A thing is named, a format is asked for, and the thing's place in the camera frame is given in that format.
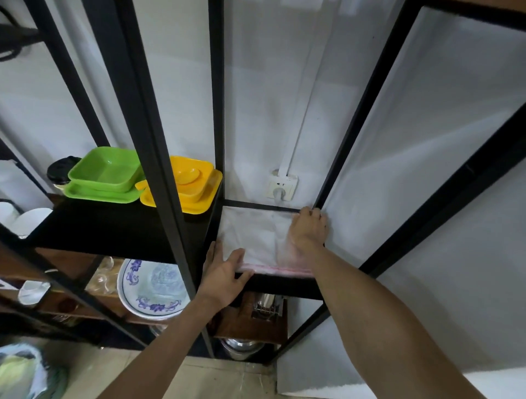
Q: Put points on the person's right hand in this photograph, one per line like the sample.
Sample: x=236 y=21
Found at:
x=307 y=232

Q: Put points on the person's left hand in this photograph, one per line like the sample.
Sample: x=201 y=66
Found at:
x=217 y=281

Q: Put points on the person's left thumb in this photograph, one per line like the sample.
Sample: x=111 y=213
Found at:
x=245 y=277

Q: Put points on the person's right thumb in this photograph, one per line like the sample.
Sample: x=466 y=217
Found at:
x=293 y=234

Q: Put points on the clear plastic zip bag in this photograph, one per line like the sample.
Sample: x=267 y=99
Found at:
x=259 y=238

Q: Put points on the person's left forearm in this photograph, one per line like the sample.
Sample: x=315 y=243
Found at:
x=164 y=353

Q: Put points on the person's right forearm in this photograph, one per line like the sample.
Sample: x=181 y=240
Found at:
x=370 y=320

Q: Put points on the shiny metal utensil holder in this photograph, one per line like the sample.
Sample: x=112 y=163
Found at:
x=267 y=306

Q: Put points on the white plug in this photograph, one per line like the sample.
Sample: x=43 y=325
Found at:
x=280 y=193

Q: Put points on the steel pot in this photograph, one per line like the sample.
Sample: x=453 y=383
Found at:
x=241 y=348

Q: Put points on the yellow square plastic plate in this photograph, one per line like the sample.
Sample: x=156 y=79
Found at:
x=205 y=203

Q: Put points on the blue patterned white plate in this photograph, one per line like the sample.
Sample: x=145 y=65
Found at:
x=152 y=290

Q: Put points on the yellow square plastic bowl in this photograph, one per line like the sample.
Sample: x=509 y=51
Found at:
x=193 y=179

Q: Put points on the clear glass jar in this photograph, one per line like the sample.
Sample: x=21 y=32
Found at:
x=102 y=277

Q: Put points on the green square plastic plate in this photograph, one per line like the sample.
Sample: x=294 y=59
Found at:
x=98 y=196

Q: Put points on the green square plastic bowl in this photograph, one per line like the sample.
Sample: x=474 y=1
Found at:
x=107 y=168

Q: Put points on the black metal shelf rack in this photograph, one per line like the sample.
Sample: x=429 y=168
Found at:
x=139 y=102

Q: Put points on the white ceramic cup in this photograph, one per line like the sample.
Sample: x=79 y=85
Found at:
x=33 y=292

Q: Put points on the cup with black lid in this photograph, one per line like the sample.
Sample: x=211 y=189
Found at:
x=59 y=170

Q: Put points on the white ceramic bowl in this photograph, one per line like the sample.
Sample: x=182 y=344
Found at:
x=33 y=222
x=7 y=213

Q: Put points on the crumpled plastic bag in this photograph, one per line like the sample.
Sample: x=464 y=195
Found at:
x=24 y=374

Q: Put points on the white wall socket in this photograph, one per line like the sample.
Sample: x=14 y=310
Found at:
x=281 y=185

